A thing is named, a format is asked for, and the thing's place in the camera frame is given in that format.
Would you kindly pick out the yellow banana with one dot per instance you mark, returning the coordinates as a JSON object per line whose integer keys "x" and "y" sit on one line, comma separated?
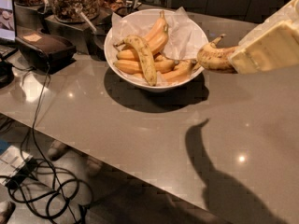
{"x": 156, "y": 45}
{"x": 133, "y": 67}

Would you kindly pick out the black tray stand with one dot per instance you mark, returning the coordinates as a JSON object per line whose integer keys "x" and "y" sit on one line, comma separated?
{"x": 40, "y": 17}

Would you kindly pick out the shoe on floor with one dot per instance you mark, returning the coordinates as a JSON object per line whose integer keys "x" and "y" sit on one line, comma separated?
{"x": 57, "y": 150}

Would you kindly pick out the scoop with white handle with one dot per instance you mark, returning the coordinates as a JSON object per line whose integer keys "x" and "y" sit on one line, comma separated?
{"x": 84, "y": 17}

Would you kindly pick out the yellow banana left upper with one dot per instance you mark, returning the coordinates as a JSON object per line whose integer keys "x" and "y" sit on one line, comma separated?
{"x": 156, "y": 45}

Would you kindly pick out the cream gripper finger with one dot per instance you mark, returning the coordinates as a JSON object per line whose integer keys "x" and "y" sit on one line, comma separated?
{"x": 276, "y": 48}
{"x": 288, "y": 13}

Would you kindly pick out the small banana right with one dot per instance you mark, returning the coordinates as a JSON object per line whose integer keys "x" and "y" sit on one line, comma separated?
{"x": 182, "y": 71}

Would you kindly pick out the spotted banana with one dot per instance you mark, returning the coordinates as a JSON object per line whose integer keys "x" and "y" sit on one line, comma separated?
{"x": 216, "y": 59}
{"x": 146, "y": 58}

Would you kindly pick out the yellow banana left lower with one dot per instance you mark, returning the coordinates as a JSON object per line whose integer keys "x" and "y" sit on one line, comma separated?
{"x": 133, "y": 67}

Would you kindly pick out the glass jar of nuts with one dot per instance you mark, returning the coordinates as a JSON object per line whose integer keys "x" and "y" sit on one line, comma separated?
{"x": 67, "y": 10}

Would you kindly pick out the laptop screen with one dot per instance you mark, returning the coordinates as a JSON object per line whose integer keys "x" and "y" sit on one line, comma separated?
{"x": 7, "y": 22}

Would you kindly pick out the black pouch with label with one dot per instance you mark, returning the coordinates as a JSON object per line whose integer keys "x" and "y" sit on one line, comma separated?
{"x": 46, "y": 53}

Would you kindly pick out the white paper liner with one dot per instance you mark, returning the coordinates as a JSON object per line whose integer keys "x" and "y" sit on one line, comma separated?
{"x": 183, "y": 38}

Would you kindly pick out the white bowl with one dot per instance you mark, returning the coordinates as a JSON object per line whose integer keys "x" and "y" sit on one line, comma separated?
{"x": 124, "y": 73}

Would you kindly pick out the orange banana top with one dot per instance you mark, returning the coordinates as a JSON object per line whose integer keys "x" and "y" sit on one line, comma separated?
{"x": 159, "y": 26}

